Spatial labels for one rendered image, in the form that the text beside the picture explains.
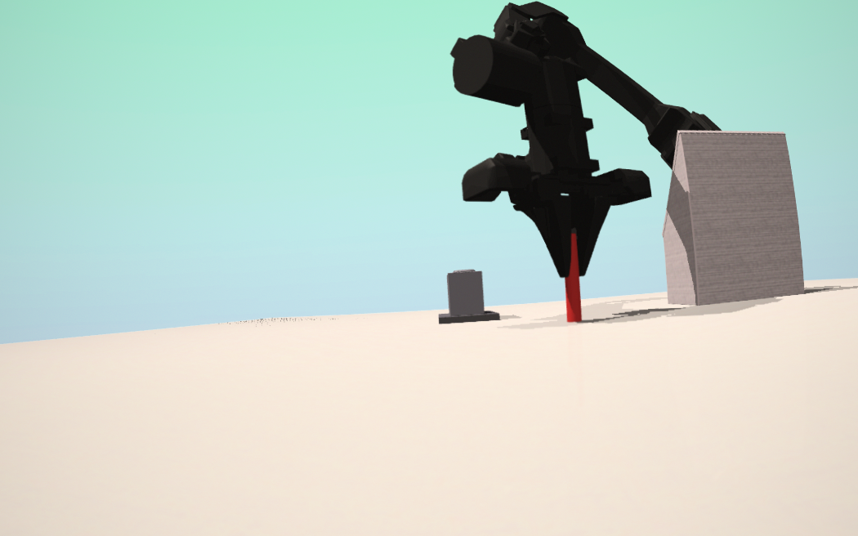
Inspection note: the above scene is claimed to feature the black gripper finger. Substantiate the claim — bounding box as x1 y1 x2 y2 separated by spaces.
513 194 572 278
571 197 618 277

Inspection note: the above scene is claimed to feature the red peg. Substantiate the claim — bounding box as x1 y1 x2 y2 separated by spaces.
565 234 582 322

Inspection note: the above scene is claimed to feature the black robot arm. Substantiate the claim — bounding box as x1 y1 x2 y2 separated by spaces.
450 1 721 170

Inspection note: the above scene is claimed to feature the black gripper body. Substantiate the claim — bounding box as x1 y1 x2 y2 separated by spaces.
462 105 652 206

